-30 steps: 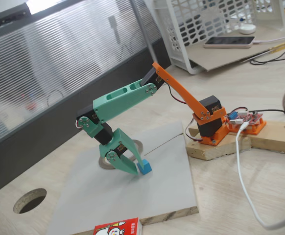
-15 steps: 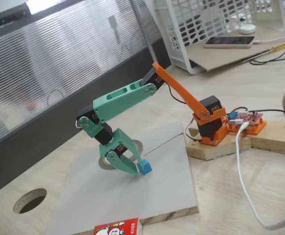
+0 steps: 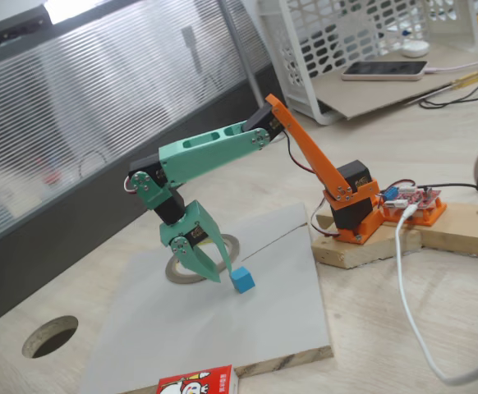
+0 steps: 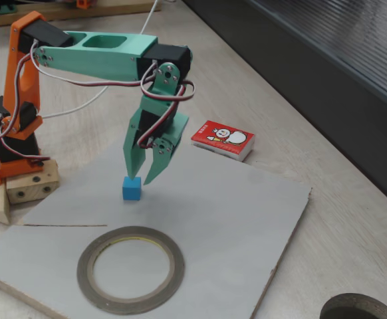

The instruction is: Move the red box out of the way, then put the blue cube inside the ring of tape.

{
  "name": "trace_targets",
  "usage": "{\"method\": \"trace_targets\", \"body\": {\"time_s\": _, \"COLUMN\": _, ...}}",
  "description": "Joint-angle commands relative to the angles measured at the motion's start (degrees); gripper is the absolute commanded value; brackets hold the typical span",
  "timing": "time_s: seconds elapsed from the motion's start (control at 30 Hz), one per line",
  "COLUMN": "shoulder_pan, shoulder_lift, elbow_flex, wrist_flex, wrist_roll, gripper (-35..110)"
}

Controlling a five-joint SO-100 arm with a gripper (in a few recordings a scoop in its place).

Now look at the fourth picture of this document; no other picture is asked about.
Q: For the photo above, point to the green gripper black servo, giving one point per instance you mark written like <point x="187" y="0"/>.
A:
<point x="134" y="137"/>

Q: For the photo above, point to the blue cube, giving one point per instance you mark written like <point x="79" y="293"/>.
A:
<point x="132" y="192"/>

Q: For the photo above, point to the red cartoon print box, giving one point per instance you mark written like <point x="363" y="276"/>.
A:
<point x="206" y="133"/>

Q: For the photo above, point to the orange green leader arm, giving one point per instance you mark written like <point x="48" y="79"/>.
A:
<point x="83" y="4"/>

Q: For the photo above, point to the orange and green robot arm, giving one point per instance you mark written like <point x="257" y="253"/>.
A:
<point x="90" y="60"/>

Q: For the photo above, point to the grey board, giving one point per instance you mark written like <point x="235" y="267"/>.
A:
<point x="213" y="232"/>

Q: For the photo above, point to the wooden block with screw holes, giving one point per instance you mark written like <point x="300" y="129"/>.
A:
<point x="30" y="191"/>

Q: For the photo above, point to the long wooden plank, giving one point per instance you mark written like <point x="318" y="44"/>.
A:
<point x="113" y="10"/>

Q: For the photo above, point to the dark ribbed glass partition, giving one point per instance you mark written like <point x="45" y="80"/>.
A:
<point x="313" y="66"/>

